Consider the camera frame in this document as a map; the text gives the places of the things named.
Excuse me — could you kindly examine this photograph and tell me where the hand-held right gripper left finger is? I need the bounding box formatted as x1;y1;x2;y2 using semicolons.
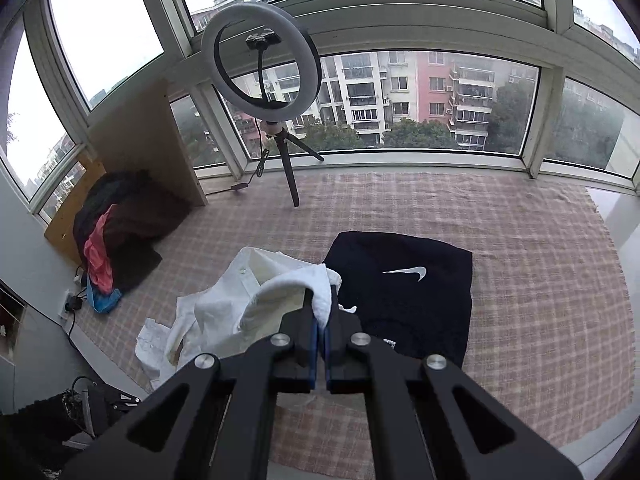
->
59;285;321;480

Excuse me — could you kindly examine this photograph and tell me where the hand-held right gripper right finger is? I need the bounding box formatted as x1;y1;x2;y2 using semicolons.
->
324;284;585;480

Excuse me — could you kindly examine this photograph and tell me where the white shirt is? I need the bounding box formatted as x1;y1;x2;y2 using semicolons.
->
134;246;343;391

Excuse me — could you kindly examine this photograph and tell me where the person's left forearm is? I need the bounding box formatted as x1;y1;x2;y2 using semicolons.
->
0;392;96;480

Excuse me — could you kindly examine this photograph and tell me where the dark clothes pile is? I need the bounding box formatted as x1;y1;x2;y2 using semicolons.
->
72;170;191;296

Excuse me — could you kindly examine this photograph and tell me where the black folded shirt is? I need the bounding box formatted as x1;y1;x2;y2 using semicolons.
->
322;231;474;367

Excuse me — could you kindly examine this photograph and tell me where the blue garment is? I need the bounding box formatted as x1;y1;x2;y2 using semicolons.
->
86;275;123;315

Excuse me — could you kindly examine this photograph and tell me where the white power strip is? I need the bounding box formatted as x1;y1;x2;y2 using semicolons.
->
56;287;86;322

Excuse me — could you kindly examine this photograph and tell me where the wooden shelf unit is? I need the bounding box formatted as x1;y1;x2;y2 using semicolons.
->
0;280;27;358

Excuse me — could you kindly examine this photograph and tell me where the pink plaid blanket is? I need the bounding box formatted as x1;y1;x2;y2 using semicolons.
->
75;170;628;480

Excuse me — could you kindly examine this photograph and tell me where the wooden board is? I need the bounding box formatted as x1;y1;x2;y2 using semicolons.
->
44;77;208;266

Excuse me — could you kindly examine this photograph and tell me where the black gooseneck phone holder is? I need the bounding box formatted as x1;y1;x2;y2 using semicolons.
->
245;31;282;122

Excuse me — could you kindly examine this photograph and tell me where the black ring light cable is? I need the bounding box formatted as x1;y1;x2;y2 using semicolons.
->
230;130;271;193

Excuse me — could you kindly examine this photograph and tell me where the white ring light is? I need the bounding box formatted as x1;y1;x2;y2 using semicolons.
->
201;1;322;122

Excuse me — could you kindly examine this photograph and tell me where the white window frame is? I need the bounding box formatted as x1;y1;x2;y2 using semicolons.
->
0;0;640;226

